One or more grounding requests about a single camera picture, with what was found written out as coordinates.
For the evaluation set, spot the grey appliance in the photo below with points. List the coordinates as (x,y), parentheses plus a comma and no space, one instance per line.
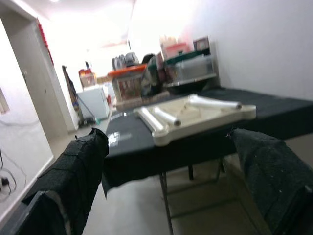
(127,60)

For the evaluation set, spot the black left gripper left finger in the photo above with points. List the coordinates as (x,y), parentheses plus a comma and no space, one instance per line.
(73,171)

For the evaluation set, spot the dark picture frame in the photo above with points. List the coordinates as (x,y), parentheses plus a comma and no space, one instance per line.
(201,43)

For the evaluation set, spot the black tablecloth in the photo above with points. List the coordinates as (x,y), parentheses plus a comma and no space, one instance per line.
(171,156)

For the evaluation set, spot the white plastic children table top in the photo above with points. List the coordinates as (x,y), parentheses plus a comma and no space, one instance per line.
(207,122)

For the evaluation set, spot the orange lid storage box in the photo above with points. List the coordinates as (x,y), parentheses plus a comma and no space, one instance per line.
(127,83)

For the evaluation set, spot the white chest appliance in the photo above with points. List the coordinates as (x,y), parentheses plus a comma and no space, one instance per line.
(94,102)

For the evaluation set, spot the beige door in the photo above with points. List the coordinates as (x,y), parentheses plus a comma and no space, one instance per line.
(39,80)

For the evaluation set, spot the red yellow box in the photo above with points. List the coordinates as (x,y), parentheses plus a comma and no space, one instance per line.
(86,77)

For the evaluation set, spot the red hanging decoration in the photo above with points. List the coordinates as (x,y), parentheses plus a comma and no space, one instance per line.
(45,41)

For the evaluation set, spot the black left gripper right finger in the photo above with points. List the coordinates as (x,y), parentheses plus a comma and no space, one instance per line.
(274,176)

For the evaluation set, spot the black folding table frame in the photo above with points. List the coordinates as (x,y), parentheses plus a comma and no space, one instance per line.
(166,195)

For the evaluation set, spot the pink box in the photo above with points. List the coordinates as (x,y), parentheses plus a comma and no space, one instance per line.
(174,47)

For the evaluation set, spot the clear plastic container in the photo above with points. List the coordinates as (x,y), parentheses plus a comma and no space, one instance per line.
(195,69)

